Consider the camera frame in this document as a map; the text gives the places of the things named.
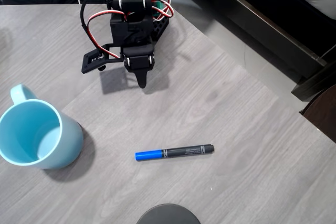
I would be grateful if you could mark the black round camera stand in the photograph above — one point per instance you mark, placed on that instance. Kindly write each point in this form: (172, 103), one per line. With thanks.
(168, 214)

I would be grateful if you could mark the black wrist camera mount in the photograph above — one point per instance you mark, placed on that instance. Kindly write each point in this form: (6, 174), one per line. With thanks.
(90, 61)

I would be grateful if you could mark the dark brown furniture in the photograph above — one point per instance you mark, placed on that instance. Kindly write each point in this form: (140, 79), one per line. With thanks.
(323, 113)

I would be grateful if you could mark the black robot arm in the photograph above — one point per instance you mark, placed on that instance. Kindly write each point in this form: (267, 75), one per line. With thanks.
(131, 30)

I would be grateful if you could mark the blue capped grey marker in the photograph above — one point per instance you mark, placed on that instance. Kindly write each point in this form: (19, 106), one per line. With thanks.
(183, 151)

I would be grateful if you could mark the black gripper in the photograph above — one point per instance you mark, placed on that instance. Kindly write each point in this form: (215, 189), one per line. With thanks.
(138, 62)

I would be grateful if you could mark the light blue mug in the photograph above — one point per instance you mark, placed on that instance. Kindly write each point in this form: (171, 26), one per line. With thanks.
(71, 140)

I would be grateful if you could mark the dark wooden bed frame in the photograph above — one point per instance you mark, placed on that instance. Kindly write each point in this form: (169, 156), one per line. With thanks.
(262, 24)

